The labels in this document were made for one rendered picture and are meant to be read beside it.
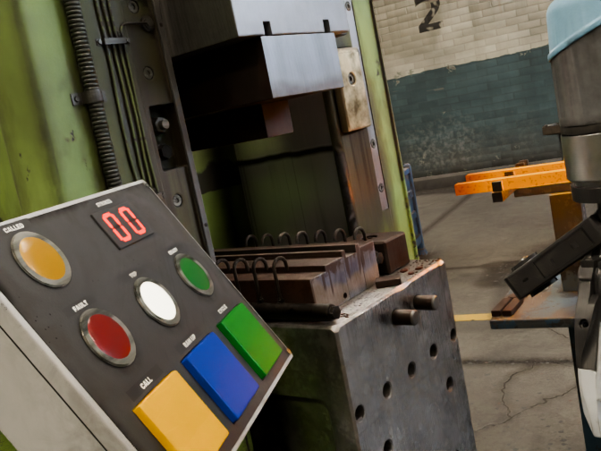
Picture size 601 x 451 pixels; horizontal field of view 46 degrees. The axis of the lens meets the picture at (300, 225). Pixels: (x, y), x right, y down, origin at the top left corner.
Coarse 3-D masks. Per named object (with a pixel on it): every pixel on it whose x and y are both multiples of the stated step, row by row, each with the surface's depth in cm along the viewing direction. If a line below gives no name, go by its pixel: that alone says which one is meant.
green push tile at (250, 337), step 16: (240, 304) 80; (224, 320) 75; (240, 320) 77; (256, 320) 80; (240, 336) 75; (256, 336) 78; (240, 352) 74; (256, 352) 75; (272, 352) 78; (256, 368) 74
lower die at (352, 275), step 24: (240, 264) 131; (288, 264) 122; (312, 264) 118; (336, 264) 118; (360, 264) 124; (264, 288) 119; (288, 288) 115; (312, 288) 112; (336, 288) 118; (360, 288) 123
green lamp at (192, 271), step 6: (186, 258) 78; (180, 264) 76; (186, 264) 77; (192, 264) 78; (186, 270) 76; (192, 270) 77; (198, 270) 78; (186, 276) 75; (192, 276) 76; (198, 276) 77; (204, 276) 79; (192, 282) 76; (198, 282) 76; (204, 282) 78; (204, 288) 77
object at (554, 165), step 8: (512, 168) 152; (520, 168) 150; (528, 168) 149; (536, 168) 148; (544, 168) 147; (552, 168) 147; (560, 168) 146; (472, 176) 155; (480, 176) 154; (488, 176) 153; (496, 176) 152
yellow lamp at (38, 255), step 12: (24, 240) 58; (36, 240) 59; (24, 252) 57; (36, 252) 58; (48, 252) 59; (36, 264) 57; (48, 264) 58; (60, 264) 59; (48, 276) 57; (60, 276) 58
